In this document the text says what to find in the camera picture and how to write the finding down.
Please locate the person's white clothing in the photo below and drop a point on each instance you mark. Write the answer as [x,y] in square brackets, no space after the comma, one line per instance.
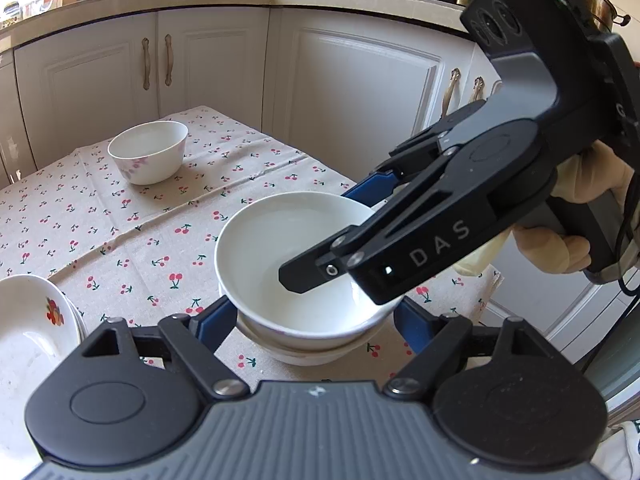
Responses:
[620,455]

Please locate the cherry-print tablecloth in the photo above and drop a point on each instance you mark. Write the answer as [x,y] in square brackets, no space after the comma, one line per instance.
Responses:
[125,240]

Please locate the person's right hand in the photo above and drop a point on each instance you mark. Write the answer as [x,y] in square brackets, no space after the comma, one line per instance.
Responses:
[595,175]

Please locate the beige kitchen countertop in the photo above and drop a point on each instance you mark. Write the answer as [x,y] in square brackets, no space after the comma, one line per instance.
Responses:
[150,5]

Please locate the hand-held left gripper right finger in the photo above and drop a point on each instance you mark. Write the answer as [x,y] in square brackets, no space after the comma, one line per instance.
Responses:
[415,319]

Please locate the stainless steel pot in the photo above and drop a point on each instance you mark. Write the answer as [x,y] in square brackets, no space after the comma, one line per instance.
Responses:
[597,7]

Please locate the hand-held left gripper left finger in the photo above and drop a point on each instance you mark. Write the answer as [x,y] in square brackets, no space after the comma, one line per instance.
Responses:
[212,321]

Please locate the white floral bowl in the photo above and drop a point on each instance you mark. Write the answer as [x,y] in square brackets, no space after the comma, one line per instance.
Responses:
[300,357]
[260,270]
[150,160]

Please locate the stained white fruit-print plate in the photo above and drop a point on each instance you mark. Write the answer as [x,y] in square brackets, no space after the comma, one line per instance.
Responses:
[25,340]

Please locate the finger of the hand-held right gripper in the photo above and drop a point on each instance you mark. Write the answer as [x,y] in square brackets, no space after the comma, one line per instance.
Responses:
[372,185]
[425,255]

